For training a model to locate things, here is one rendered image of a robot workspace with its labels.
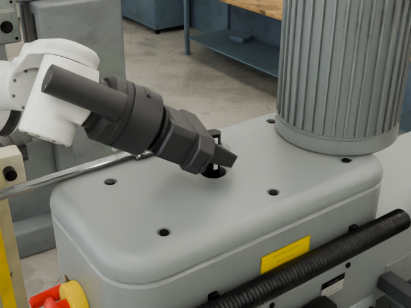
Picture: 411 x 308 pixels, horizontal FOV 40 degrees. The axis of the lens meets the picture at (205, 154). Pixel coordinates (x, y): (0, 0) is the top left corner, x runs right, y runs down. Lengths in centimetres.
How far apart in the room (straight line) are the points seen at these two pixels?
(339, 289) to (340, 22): 43
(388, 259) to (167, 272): 51
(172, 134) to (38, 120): 17
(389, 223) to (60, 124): 51
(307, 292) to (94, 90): 46
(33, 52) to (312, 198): 41
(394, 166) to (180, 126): 55
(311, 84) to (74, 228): 39
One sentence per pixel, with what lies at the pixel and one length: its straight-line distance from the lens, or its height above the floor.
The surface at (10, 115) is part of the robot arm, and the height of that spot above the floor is 194.
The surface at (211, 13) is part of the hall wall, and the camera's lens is 816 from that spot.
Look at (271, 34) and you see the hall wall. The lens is 720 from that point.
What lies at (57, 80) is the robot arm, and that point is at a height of 208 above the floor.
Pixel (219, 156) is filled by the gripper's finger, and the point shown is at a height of 192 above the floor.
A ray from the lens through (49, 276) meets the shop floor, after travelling 368.
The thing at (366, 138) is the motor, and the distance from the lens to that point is 89.
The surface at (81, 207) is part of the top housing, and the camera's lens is 76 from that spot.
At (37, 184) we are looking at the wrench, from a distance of 81.
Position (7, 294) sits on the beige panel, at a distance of 301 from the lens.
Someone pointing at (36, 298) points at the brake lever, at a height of 171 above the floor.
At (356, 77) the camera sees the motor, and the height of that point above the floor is 202.
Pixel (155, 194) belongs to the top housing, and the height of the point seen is 189.
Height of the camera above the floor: 230
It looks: 28 degrees down
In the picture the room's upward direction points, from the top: straight up
